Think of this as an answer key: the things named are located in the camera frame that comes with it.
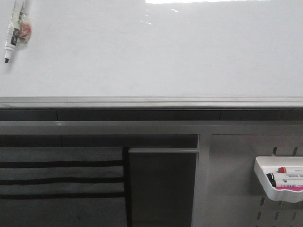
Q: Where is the white black-tipped whiteboard marker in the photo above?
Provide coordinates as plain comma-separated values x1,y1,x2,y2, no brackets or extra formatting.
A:
4,0,32,64

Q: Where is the black-capped marker upper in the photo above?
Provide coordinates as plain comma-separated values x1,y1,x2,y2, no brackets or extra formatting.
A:
266,173,303,180

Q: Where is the dark grey upright panel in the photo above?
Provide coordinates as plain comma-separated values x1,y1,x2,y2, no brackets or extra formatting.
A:
130,148,198,227

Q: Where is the grey fabric black-striped organizer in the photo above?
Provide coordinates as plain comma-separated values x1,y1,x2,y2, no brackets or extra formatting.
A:
0,147,132,227

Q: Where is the red-capped marker in tray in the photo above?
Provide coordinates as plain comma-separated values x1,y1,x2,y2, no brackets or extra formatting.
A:
278,166,303,174

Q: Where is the white whiteboard with aluminium frame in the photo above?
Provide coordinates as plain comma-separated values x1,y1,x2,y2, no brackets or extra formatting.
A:
0,0,303,108

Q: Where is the white plastic pegboard tray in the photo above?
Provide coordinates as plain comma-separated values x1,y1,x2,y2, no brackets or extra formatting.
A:
254,156,303,203

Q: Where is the black-capped marker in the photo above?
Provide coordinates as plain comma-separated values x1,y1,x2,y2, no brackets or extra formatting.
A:
269,179,303,187
266,173,303,180

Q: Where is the black-capped marker lower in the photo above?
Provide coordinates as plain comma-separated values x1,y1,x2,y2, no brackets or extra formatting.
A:
269,179,303,187

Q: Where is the grey metal frame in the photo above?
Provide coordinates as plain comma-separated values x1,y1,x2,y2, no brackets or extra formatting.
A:
0,121,303,227

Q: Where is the pink-topped eraser in tray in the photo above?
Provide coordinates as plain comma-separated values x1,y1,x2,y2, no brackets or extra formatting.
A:
275,187,303,192

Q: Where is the grey metal pegboard panel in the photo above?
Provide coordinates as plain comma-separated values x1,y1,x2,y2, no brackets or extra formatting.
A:
205,135,303,227

